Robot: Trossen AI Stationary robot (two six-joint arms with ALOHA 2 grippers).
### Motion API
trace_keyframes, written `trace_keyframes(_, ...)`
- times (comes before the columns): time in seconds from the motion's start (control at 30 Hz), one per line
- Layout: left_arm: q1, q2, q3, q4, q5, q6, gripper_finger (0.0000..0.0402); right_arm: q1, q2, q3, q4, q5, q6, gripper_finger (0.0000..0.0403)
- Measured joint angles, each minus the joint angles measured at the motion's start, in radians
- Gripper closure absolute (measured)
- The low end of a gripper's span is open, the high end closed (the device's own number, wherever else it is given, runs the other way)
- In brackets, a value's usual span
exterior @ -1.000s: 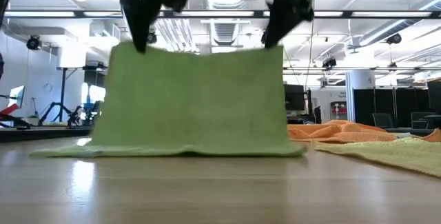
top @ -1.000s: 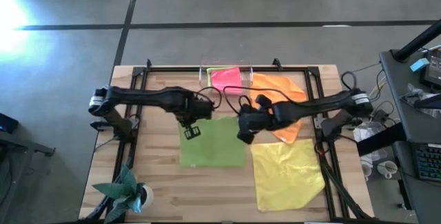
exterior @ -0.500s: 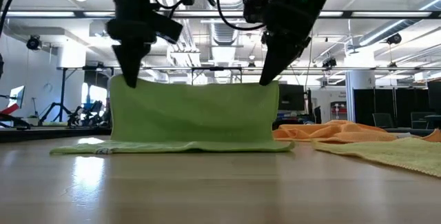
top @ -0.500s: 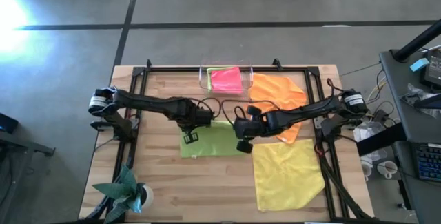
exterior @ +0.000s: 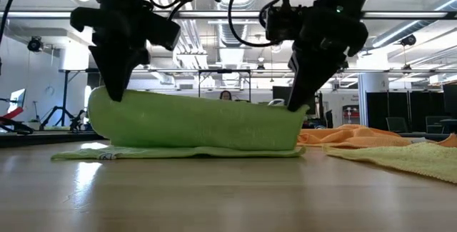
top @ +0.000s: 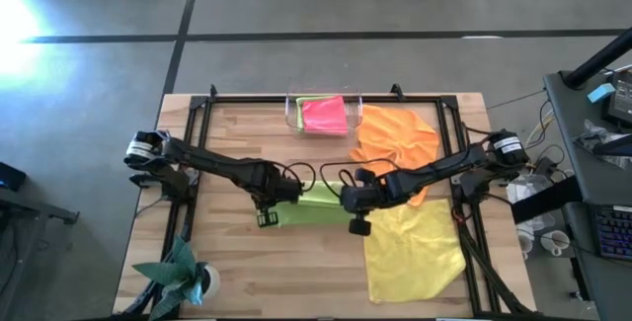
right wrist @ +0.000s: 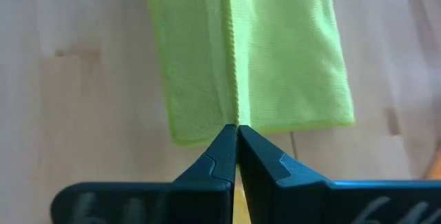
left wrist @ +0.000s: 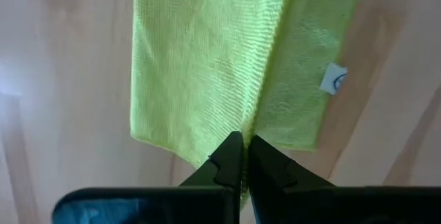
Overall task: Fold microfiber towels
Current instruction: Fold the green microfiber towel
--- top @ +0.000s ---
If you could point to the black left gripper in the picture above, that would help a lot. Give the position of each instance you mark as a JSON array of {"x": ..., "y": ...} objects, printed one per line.
[{"x": 276, "y": 187}]

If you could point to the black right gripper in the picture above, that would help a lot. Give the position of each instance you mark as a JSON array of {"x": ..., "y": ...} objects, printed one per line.
[{"x": 365, "y": 200}]

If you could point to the lime green microfiber towel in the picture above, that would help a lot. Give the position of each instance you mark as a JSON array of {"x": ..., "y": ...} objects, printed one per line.
[
  {"x": 316, "y": 215},
  {"x": 299, "y": 108}
]

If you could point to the yellow microfiber towel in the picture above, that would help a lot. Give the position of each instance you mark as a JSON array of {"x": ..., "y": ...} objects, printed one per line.
[{"x": 415, "y": 252}]

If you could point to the orange microfiber towel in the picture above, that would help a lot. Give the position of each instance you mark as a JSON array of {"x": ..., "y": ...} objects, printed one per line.
[{"x": 395, "y": 133}]

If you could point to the pink microfiber towel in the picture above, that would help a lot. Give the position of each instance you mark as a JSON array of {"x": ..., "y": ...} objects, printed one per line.
[{"x": 326, "y": 116}]

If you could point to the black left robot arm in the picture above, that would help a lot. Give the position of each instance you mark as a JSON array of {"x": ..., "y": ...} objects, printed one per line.
[{"x": 217, "y": 163}]

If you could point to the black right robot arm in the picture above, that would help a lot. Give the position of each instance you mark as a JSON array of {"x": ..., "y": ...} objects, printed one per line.
[{"x": 444, "y": 165}]

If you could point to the white plant pot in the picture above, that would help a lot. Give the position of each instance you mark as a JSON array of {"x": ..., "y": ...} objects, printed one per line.
[{"x": 213, "y": 281}]

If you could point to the clear plastic bin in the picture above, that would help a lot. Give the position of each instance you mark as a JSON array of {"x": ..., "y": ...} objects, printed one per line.
[{"x": 356, "y": 113}]

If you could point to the green paper plant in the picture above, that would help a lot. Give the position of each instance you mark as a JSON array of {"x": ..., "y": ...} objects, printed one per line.
[{"x": 173, "y": 276}]

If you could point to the white plastic bag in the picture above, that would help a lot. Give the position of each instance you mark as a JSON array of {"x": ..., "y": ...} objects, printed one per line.
[{"x": 523, "y": 187}]

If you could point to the white mug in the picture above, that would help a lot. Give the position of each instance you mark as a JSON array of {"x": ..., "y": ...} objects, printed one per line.
[
  {"x": 555, "y": 242},
  {"x": 525, "y": 244}
]

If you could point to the black power adapter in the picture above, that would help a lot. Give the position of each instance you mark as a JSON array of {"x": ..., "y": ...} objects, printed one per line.
[{"x": 545, "y": 167}]

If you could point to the grey side desk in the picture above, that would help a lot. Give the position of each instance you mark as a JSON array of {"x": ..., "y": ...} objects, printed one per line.
[{"x": 592, "y": 183}]

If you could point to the black floor stand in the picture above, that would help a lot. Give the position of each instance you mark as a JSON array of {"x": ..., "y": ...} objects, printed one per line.
[{"x": 29, "y": 207}]

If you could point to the crumpled clear plastic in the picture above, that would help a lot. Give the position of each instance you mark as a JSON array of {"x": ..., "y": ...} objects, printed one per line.
[{"x": 592, "y": 136}]

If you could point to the black backlit keyboard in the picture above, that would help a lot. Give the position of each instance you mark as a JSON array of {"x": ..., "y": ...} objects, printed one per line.
[{"x": 617, "y": 232}]

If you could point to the black box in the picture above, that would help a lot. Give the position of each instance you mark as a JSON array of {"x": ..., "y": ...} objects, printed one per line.
[{"x": 11, "y": 178}]

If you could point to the light blue block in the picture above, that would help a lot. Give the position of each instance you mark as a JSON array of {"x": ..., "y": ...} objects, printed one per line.
[{"x": 600, "y": 93}]

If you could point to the black pole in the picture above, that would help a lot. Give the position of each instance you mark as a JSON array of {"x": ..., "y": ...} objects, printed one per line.
[{"x": 597, "y": 59}]

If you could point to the black desk device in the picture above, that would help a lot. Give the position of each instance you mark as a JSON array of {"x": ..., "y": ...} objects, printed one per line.
[{"x": 622, "y": 99}]

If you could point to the black frame clamp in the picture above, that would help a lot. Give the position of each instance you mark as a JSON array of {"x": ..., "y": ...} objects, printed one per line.
[
  {"x": 397, "y": 91},
  {"x": 213, "y": 91}
]

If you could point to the black aluminium table frame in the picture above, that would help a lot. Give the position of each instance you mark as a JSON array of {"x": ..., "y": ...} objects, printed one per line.
[{"x": 247, "y": 99}]

